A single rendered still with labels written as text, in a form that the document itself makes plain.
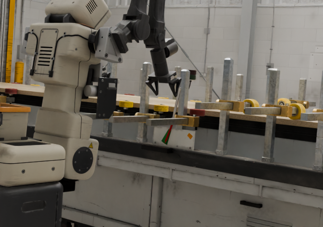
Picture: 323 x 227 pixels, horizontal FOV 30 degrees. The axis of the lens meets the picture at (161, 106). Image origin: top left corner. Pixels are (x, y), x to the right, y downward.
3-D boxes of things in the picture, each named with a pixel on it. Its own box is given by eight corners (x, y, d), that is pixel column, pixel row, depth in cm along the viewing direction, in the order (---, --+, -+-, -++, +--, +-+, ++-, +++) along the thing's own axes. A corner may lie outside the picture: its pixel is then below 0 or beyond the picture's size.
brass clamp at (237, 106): (238, 112, 288) (239, 101, 288) (214, 109, 296) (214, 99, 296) (244, 112, 293) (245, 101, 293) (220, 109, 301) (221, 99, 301)
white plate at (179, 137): (192, 150, 303) (194, 131, 303) (152, 144, 319) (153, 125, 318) (193, 150, 304) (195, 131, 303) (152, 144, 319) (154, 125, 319)
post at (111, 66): (106, 145, 339) (112, 59, 336) (102, 144, 341) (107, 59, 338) (110, 144, 341) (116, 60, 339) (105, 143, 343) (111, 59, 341)
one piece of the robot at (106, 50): (103, 57, 215) (108, 27, 216) (93, 57, 218) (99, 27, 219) (122, 63, 223) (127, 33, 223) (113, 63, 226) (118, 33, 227)
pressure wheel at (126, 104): (132, 121, 343) (134, 101, 342) (118, 120, 341) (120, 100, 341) (130, 119, 351) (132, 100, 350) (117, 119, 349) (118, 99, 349)
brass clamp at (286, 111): (286, 117, 273) (287, 106, 273) (259, 114, 281) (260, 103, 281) (292, 116, 278) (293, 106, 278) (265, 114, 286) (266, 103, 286)
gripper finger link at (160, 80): (170, 92, 251) (166, 71, 247) (185, 93, 247) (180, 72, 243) (161, 99, 246) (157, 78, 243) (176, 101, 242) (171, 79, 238)
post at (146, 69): (141, 151, 324) (147, 62, 321) (136, 150, 326) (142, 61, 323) (145, 150, 327) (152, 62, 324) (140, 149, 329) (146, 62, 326)
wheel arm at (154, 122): (151, 127, 280) (151, 118, 280) (145, 126, 282) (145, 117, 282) (201, 125, 316) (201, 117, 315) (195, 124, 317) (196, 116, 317)
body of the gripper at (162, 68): (157, 74, 251) (154, 57, 248) (177, 75, 245) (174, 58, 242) (148, 80, 246) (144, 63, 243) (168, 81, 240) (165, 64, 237)
